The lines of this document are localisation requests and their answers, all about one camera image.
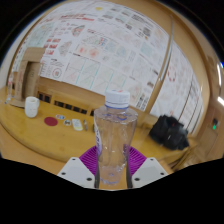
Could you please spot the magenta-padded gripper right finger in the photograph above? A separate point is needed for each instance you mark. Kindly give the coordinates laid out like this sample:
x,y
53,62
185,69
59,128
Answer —
x,y
148,170

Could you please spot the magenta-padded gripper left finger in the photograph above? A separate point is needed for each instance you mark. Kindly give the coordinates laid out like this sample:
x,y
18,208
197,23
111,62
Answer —
x,y
75,170

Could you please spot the clear plastic water bottle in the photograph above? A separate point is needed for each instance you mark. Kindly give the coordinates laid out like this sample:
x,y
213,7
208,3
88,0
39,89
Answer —
x,y
115,133

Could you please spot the black backpack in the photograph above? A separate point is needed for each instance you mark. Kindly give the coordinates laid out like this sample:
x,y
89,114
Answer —
x,y
168,134

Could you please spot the white remote control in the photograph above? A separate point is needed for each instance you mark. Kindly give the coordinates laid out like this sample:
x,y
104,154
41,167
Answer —
x,y
77,124

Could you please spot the dark pen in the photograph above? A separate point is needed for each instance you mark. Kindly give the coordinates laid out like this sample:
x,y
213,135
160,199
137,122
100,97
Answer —
x,y
85,125

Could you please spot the round blue sticker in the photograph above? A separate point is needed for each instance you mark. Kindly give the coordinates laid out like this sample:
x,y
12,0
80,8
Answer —
x,y
67,122
60,117

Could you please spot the flat round red coaster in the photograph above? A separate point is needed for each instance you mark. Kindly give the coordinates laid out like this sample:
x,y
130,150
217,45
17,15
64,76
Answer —
x,y
51,121

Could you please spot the white mug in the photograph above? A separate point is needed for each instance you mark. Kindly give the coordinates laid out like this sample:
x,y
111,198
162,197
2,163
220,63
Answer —
x,y
32,107

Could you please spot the printed wall posters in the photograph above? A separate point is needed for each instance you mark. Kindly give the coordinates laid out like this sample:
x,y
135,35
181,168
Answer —
x,y
106,50

